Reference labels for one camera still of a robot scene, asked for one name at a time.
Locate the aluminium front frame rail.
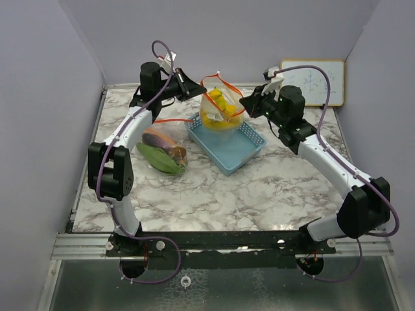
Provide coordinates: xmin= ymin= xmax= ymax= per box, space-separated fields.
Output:
xmin=51 ymin=233 xmax=394 ymax=260

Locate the dark purple eggplant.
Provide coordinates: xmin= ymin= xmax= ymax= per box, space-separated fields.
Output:
xmin=142 ymin=132 xmax=176 ymax=150

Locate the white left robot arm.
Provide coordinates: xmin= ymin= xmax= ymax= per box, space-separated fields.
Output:
xmin=87 ymin=62 xmax=207 ymax=256

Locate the yellow banana bunch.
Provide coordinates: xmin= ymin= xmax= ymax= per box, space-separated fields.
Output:
xmin=199 ymin=88 xmax=244 ymax=132

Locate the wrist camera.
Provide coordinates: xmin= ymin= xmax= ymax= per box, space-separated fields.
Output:
xmin=261 ymin=66 xmax=284 ymax=95
xmin=157 ymin=52 xmax=176 ymax=72

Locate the light blue plastic basket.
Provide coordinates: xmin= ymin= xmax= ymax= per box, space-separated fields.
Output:
xmin=185 ymin=113 xmax=267 ymax=176

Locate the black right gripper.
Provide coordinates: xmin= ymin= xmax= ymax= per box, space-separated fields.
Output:
xmin=240 ymin=84 xmax=287 ymax=128

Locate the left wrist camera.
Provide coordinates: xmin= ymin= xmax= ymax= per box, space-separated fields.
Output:
xmin=157 ymin=52 xmax=176 ymax=72

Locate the clear zip bag red zipper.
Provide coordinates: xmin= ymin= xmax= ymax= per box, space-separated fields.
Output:
xmin=199 ymin=71 xmax=245 ymax=140

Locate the small whiteboard wooden frame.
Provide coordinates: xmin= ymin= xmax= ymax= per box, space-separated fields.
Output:
xmin=280 ymin=60 xmax=345 ymax=107

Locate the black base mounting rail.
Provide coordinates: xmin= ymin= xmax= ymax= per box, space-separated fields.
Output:
xmin=106 ymin=231 xmax=335 ymax=270

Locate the orange papaya slice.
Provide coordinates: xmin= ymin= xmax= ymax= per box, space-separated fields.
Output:
xmin=152 ymin=130 xmax=178 ymax=148

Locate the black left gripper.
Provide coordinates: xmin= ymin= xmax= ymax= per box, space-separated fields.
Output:
xmin=156 ymin=67 xmax=207 ymax=102

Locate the brown kiwi fruit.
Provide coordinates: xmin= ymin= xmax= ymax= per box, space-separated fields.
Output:
xmin=169 ymin=146 xmax=187 ymax=163

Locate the clear zip bag orange zipper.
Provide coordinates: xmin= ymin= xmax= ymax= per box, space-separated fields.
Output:
xmin=136 ymin=119 xmax=193 ymax=176

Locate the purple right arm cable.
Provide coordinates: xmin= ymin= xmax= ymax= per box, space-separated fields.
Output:
xmin=275 ymin=64 xmax=400 ymax=282

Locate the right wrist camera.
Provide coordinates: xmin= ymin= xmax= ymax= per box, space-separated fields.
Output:
xmin=261 ymin=66 xmax=284 ymax=95

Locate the green leaf vegetable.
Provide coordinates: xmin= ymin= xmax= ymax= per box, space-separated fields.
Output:
xmin=136 ymin=143 xmax=187 ymax=175

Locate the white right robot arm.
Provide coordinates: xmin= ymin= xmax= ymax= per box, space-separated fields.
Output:
xmin=239 ymin=86 xmax=390 ymax=253

